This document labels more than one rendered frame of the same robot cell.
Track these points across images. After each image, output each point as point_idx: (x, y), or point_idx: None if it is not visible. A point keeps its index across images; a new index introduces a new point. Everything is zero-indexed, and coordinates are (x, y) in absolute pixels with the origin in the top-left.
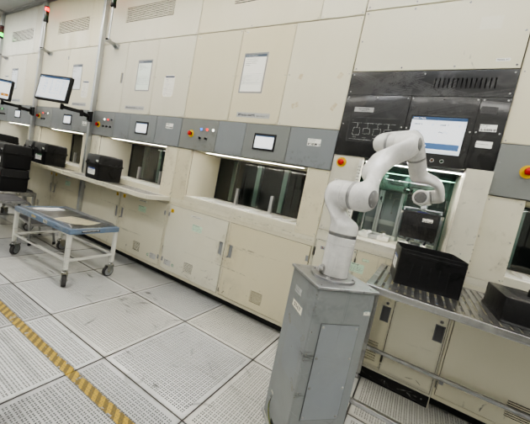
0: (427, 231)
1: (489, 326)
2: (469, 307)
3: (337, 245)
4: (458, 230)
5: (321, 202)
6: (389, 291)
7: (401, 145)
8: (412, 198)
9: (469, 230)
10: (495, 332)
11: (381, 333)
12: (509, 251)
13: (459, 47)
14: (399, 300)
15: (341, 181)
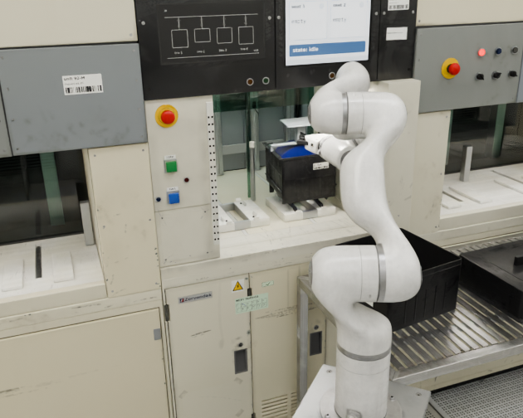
0: (324, 182)
1: None
2: (476, 315)
3: (378, 372)
4: (391, 184)
5: (151, 215)
6: (425, 371)
7: (392, 133)
8: (338, 164)
9: (403, 179)
10: None
11: (316, 371)
12: (441, 184)
13: None
14: (437, 375)
15: (348, 258)
